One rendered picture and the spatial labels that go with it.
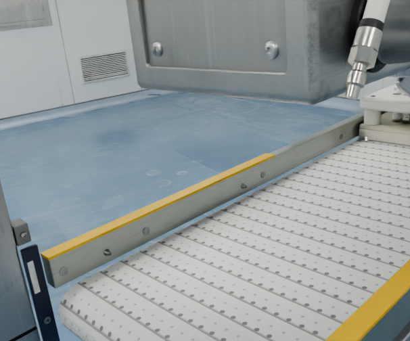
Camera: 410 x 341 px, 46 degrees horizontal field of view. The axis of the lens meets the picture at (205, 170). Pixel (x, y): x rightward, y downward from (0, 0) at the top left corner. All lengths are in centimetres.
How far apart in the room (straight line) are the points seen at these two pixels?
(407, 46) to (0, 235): 37
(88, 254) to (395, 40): 38
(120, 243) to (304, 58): 38
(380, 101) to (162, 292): 51
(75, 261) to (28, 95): 509
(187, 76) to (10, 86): 530
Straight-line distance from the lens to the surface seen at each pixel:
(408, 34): 19
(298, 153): 72
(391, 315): 38
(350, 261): 49
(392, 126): 84
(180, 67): 22
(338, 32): 18
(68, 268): 49
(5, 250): 48
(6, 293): 49
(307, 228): 55
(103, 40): 579
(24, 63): 552
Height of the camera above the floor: 110
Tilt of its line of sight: 20 degrees down
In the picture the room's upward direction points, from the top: 6 degrees counter-clockwise
